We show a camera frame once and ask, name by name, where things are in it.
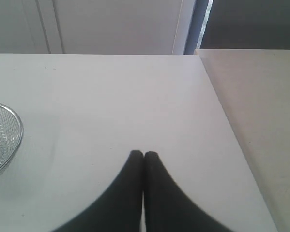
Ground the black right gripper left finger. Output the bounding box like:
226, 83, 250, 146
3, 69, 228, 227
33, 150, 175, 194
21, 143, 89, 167
55, 150, 144, 232

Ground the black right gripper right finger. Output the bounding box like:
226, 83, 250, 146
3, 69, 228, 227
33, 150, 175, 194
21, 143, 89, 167
144, 151, 231, 232

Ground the oval steel mesh basket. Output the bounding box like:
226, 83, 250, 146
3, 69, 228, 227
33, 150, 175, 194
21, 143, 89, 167
0, 103, 24, 175

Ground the adjacent beige side table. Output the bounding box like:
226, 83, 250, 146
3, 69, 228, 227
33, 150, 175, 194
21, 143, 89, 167
195, 49, 290, 232

